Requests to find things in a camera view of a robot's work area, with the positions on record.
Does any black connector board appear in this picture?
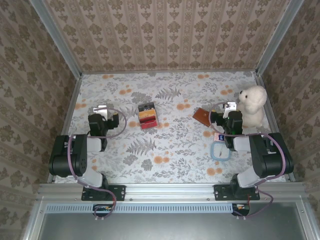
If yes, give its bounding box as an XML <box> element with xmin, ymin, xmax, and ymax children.
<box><xmin>231</xmin><ymin>202</ymin><xmax>251</xmax><ymax>217</ymax></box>
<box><xmin>92</xmin><ymin>203</ymin><xmax>113</xmax><ymax>218</ymax></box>

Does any aluminium table side rail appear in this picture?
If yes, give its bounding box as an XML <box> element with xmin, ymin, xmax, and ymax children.
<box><xmin>254</xmin><ymin>72</ymin><xmax>296</xmax><ymax>183</ymax></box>
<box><xmin>46</xmin><ymin>74</ymin><xmax>83</xmax><ymax>183</ymax></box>

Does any aluminium table back rail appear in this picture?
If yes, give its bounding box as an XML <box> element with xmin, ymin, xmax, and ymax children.
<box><xmin>80</xmin><ymin>70</ymin><xmax>258</xmax><ymax>75</ymax></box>

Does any grey slotted cable duct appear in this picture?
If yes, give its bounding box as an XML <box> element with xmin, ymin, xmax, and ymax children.
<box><xmin>46</xmin><ymin>202</ymin><xmax>237</xmax><ymax>214</ymax></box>

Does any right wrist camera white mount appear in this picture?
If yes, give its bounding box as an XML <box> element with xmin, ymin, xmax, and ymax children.
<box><xmin>225</xmin><ymin>101</ymin><xmax>238</xmax><ymax>113</ymax></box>

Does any grey metal panel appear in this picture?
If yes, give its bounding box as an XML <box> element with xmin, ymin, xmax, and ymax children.
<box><xmin>23</xmin><ymin>197</ymin><xmax>320</xmax><ymax>240</ymax></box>

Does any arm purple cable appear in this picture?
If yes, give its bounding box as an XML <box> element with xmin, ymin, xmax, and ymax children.
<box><xmin>209</xmin><ymin>101</ymin><xmax>287</xmax><ymax>221</ymax></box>
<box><xmin>66</xmin><ymin>107</ymin><xmax>128</xmax><ymax>221</ymax></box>

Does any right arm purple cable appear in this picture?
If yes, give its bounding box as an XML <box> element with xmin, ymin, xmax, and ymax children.
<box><xmin>209</xmin><ymin>101</ymin><xmax>287</xmax><ymax>221</ymax></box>

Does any white plush bear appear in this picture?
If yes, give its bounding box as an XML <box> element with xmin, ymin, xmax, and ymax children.
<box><xmin>228</xmin><ymin>85</ymin><xmax>268</xmax><ymax>128</ymax></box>

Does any red yellow card box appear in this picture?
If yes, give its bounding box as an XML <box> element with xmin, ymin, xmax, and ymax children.
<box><xmin>139</xmin><ymin>117</ymin><xmax>159</xmax><ymax>130</ymax></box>

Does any aluminium frame post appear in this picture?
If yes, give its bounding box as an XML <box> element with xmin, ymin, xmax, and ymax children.
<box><xmin>255</xmin><ymin>0</ymin><xmax>306</xmax><ymax>76</ymax></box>
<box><xmin>29</xmin><ymin>0</ymin><xmax>83</xmax><ymax>78</ymax></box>

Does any brown leather card holder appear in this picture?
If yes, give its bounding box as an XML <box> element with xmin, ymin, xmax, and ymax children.
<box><xmin>192</xmin><ymin>107</ymin><xmax>213</xmax><ymax>128</ymax></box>

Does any aluminium mounting rail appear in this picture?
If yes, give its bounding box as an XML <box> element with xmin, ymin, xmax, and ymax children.
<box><xmin>37</xmin><ymin>182</ymin><xmax>307</xmax><ymax>203</ymax></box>

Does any small pink card packet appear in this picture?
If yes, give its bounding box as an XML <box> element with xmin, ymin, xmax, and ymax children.
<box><xmin>213</xmin><ymin>132</ymin><xmax>227</xmax><ymax>143</ymax></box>

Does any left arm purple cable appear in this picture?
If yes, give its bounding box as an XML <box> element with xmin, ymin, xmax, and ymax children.
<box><xmin>66</xmin><ymin>107</ymin><xmax>128</xmax><ymax>221</ymax></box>

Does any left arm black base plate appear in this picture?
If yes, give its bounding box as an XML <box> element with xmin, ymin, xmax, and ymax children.
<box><xmin>81</xmin><ymin>184</ymin><xmax>127</xmax><ymax>202</ymax></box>

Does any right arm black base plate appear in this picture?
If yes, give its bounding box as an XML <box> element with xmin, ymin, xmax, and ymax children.
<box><xmin>213</xmin><ymin>184</ymin><xmax>261</xmax><ymax>202</ymax></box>

